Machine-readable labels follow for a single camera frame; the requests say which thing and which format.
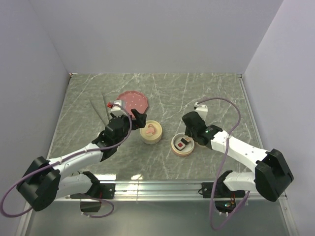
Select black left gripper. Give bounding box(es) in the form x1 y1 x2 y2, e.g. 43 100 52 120
111 108 146 146

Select orange sushi roll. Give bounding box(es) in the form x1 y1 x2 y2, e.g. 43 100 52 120
181 136 191 145

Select pink dotted plate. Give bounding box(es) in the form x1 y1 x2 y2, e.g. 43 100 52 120
117 90 148 118

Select red sushi roll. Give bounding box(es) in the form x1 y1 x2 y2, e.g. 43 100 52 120
174 142 186 151

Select metal serving tongs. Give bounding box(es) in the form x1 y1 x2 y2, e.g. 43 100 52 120
89 93 110 126

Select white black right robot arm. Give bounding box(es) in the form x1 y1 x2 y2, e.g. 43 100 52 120
182 111 294 202

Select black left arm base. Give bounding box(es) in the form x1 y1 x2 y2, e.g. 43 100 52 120
69 172 115 219

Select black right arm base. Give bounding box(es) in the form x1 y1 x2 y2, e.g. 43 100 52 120
198 170 246 215

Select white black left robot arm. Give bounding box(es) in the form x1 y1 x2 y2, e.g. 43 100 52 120
16 109 147 211

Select metal lunch box tier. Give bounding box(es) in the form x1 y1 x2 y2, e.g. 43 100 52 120
141 134 162 145

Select beige lunch box tier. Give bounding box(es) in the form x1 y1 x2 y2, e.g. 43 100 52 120
171 133 195 157

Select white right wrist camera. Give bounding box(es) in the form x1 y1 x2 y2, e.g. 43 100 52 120
194 102 208 121

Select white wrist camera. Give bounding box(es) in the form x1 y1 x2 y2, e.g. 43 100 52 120
194 102 208 121
107 100 127 118

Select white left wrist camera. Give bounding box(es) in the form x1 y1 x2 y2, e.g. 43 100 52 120
107 100 127 118

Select aluminium front rail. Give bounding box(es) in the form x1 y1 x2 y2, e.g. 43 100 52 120
17 180 290 236

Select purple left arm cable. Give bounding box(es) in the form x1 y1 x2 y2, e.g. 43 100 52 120
0 103 133 219

